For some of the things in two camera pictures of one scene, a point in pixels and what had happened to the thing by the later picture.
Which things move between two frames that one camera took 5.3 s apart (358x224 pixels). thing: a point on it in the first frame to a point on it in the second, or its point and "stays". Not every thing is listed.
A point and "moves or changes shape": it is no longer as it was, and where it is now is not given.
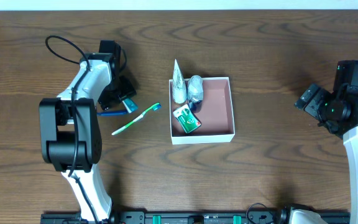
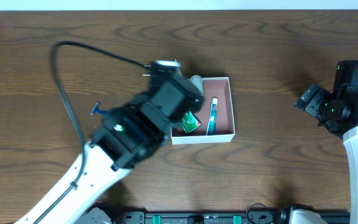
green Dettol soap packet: (189, 121) stays
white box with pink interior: (215, 112) stays
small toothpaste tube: (130, 106) moves or changes shape
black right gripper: (309, 101) stays
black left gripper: (117, 94) to (193, 94)
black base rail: (319, 216) stays
